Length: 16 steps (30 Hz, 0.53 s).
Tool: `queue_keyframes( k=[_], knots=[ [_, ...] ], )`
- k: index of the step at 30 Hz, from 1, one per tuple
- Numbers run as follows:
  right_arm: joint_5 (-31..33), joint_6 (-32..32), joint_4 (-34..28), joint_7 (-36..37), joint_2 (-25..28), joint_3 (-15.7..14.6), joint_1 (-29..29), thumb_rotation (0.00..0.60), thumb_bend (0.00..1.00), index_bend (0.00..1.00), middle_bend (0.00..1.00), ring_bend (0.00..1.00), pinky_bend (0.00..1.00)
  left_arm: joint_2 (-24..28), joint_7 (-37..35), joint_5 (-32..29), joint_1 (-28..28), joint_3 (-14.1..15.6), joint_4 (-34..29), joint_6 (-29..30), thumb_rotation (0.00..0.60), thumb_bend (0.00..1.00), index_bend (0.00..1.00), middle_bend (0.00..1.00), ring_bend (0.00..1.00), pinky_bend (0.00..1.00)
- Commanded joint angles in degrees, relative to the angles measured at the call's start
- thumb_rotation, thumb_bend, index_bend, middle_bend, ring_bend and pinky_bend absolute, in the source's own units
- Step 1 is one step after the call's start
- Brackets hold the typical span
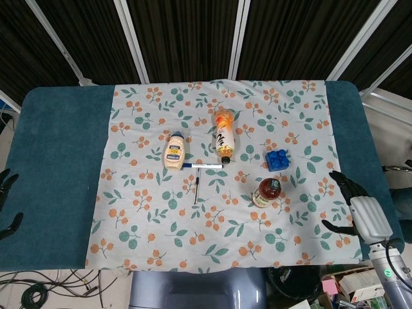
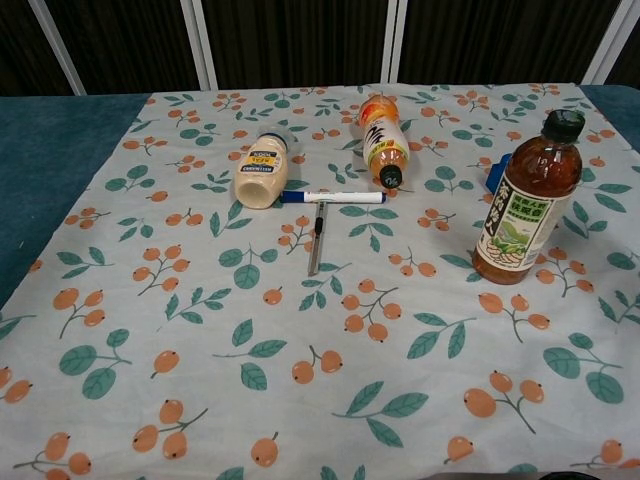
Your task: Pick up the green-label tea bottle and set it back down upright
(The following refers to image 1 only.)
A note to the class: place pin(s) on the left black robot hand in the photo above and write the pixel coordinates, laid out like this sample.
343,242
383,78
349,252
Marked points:
7,188

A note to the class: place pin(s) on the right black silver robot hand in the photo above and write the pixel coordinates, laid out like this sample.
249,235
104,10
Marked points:
370,215

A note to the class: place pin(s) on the dark sauce jar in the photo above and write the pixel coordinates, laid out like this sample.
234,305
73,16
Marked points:
266,194

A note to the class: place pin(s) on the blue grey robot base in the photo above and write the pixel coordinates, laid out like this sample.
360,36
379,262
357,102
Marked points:
196,289

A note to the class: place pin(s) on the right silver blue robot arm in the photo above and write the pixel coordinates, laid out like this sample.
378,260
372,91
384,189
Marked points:
391,273

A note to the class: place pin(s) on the orange juice plastic bottle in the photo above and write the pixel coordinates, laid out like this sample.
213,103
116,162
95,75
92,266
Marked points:
224,135

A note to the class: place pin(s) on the cream mayonnaise squeeze bottle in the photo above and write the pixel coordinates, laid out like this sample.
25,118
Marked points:
174,154

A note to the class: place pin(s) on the dark blue chair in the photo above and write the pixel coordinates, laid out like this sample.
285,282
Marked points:
400,204

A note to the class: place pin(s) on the teal velvet table cover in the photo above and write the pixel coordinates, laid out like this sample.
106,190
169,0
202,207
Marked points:
54,180

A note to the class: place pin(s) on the brown cardboard box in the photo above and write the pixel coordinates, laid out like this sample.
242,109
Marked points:
351,272

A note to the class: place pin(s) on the white red carton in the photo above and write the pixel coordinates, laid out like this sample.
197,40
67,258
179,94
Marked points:
360,284

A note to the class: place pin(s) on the pink sticky note pad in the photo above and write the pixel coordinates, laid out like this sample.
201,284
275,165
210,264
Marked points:
330,286

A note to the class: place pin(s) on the black round bin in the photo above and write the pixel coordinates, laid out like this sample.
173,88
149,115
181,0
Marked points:
289,283

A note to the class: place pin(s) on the blue studded toy block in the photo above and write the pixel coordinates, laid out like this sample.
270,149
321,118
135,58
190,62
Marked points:
277,161

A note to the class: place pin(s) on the floral orange green tablecloth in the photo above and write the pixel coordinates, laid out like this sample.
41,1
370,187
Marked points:
206,225

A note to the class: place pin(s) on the white marker blue cap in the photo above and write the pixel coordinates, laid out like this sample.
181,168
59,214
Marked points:
203,166

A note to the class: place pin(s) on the slim metal utility knife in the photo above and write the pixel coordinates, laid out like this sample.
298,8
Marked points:
197,186

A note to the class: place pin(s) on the black folding screen white frames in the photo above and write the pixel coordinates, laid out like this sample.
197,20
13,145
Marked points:
193,38

